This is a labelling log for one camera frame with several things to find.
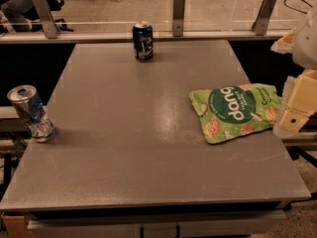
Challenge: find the green dang chips bag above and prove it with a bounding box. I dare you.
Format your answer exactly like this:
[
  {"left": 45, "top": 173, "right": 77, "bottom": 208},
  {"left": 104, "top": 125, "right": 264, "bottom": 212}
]
[{"left": 189, "top": 83, "right": 281, "bottom": 145}]

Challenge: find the left metal bracket post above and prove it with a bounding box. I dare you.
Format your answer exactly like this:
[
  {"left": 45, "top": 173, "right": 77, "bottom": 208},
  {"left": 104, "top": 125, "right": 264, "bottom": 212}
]
[{"left": 32, "top": 0, "right": 59, "bottom": 39}]

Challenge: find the blue pepsi can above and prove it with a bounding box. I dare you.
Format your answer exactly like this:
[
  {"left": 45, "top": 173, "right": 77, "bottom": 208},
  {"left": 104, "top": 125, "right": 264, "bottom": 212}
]
[{"left": 133, "top": 21, "right": 154, "bottom": 61}]

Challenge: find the right metal bracket post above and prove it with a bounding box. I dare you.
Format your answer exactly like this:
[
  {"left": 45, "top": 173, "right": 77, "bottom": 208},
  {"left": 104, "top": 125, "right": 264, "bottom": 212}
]
[{"left": 252, "top": 0, "right": 277, "bottom": 36}]

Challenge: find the metal bracket post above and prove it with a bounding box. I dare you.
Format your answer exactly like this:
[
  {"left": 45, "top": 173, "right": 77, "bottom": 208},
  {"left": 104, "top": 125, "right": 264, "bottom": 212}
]
[
  {"left": 32, "top": 0, "right": 59, "bottom": 39},
  {"left": 252, "top": 0, "right": 277, "bottom": 36},
  {"left": 172, "top": 0, "right": 185, "bottom": 37}
]

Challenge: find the seated person in jeans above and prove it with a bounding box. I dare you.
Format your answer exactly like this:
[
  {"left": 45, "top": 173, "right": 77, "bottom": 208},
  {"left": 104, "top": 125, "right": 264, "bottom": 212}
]
[{"left": 0, "top": 0, "right": 34, "bottom": 32}]

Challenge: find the cardboard box corner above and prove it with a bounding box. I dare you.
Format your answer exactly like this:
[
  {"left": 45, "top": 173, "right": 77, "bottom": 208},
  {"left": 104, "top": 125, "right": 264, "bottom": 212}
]
[{"left": 2, "top": 215, "right": 34, "bottom": 238}]

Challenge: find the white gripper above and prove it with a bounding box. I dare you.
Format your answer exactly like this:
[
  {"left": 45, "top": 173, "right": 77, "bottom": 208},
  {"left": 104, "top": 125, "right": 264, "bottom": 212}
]
[{"left": 270, "top": 4, "right": 317, "bottom": 138}]

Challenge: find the middle metal bracket post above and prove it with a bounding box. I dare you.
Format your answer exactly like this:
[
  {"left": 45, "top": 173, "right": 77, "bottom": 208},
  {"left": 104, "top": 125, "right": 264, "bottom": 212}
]
[{"left": 172, "top": 0, "right": 185, "bottom": 37}]

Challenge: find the silver blue energy drink can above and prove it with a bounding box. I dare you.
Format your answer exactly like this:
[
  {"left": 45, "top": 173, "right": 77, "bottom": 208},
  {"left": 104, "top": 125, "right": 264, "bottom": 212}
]
[{"left": 7, "top": 85, "right": 54, "bottom": 143}]

